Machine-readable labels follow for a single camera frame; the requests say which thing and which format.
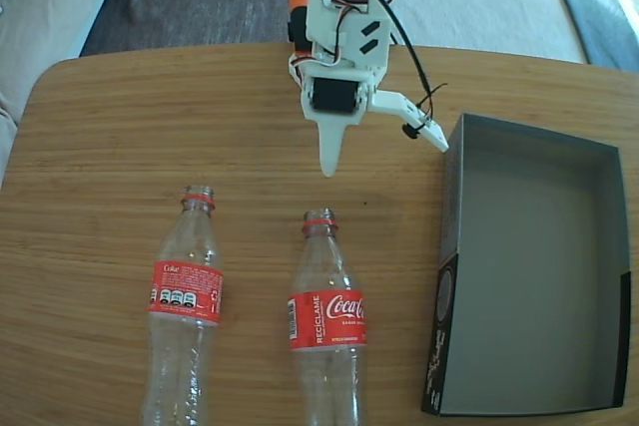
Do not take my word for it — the clear bottle Coca-Cola logo label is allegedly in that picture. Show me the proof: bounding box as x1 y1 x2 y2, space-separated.
286 207 368 426

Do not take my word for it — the clear bottle nutrition print label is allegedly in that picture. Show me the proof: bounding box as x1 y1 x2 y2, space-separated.
141 184 225 426

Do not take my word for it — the grey cardboard box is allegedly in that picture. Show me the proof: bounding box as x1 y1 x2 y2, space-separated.
420 112 631 418

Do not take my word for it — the light blue blanket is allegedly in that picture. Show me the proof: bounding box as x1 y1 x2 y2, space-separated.
541 0 639 73

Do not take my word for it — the pale beige cushion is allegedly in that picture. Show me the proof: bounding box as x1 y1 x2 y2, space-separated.
0 0 130 188

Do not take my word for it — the black camera cable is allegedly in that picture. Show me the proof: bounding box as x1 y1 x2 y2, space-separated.
381 0 449 121

